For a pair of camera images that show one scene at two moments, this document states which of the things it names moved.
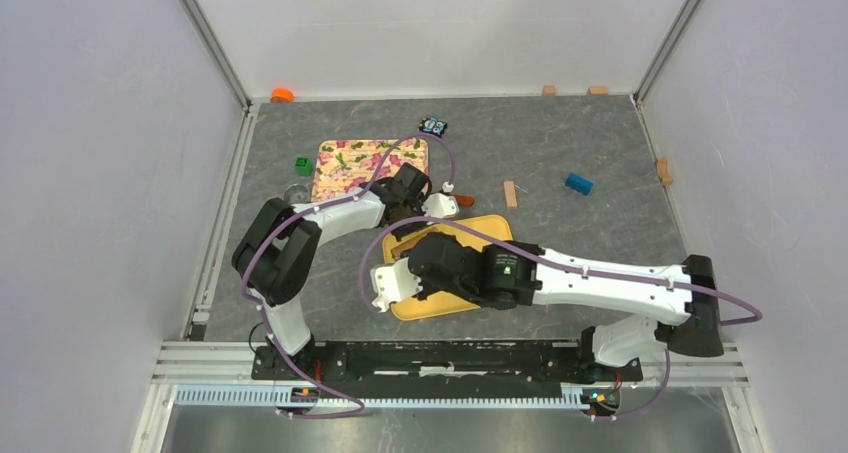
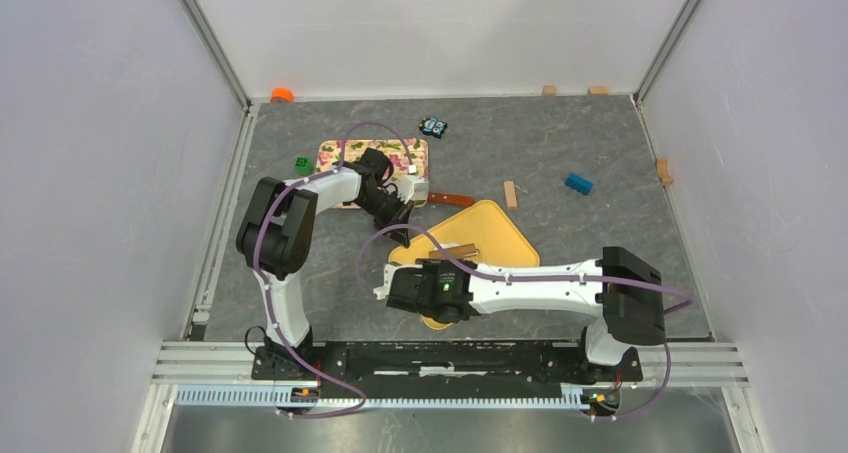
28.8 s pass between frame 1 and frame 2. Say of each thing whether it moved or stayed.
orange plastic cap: stayed
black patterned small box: stayed
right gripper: moved
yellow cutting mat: moved
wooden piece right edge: stayed
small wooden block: stayed
